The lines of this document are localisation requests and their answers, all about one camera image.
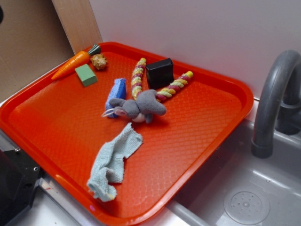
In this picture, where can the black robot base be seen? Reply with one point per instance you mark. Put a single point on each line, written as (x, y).
(19, 179)

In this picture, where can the black plastic box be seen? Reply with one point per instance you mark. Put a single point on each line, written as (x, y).
(160, 74)

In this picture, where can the grey plush mouse toy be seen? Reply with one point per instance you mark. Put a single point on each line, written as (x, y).
(140, 110)

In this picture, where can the blue sponge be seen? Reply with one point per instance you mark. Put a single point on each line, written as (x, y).
(118, 90)

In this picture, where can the orange plastic tray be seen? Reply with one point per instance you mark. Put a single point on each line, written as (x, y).
(60, 125)

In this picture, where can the light blue cloth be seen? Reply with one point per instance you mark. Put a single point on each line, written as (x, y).
(108, 167)

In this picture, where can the green block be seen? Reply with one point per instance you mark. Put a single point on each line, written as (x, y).
(86, 75)

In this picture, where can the tan knobbly ball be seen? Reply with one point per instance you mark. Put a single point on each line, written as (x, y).
(99, 61)

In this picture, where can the orange toy carrot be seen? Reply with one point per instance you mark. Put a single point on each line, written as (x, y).
(76, 61)

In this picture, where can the grey toy sink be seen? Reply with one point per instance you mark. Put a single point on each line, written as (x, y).
(235, 188)

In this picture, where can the light wooden board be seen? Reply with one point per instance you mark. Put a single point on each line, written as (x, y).
(79, 23)

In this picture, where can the grey toy faucet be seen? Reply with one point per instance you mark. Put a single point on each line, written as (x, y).
(279, 107)

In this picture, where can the red yellow rope toy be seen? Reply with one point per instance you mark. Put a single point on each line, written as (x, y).
(165, 93)

